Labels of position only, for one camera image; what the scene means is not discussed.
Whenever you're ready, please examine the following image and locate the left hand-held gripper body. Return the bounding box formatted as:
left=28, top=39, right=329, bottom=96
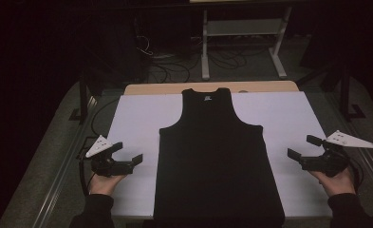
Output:
left=84, top=134, right=135, bottom=178

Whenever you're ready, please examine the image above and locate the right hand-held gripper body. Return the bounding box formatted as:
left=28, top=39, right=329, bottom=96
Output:
left=299, top=130, right=373, bottom=178

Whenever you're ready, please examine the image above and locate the black tank top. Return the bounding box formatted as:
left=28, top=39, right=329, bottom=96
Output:
left=153, top=87, right=286, bottom=228

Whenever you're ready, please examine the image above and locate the person's left hand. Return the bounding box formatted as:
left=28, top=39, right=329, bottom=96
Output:
left=88, top=173, right=126, bottom=197

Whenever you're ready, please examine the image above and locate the person's right hand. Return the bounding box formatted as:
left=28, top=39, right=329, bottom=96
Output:
left=308, top=167, right=357, bottom=198

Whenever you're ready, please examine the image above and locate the white board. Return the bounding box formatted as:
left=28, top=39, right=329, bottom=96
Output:
left=106, top=91, right=334, bottom=219

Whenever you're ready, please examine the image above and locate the black metal stand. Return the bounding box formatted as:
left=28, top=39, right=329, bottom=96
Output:
left=337, top=61, right=366, bottom=122
left=69, top=70, right=97, bottom=125

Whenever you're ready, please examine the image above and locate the right hand-held gripper cable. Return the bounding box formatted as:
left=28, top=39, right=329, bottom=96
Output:
left=345, top=151, right=364, bottom=194

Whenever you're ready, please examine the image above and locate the hand-held gripper cable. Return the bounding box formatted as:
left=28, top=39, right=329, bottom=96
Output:
left=345, top=151, right=364, bottom=194
left=78, top=155, right=96, bottom=198

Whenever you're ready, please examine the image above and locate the left hand-held gripper cable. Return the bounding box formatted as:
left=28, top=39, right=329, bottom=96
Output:
left=78, top=155, right=96, bottom=198

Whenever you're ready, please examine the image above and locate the thin black floor cable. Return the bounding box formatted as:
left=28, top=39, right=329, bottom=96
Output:
left=90, top=98, right=121, bottom=138

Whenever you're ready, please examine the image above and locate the metal floor rail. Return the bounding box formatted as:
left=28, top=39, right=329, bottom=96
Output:
left=326, top=91, right=373, bottom=203
left=31, top=94, right=99, bottom=228

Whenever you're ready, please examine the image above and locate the tangle of black floor cables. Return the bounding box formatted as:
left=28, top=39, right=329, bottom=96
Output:
left=136, top=34, right=249, bottom=84

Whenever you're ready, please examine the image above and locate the white metal desk frame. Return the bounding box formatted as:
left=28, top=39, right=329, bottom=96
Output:
left=189, top=0, right=293, bottom=81

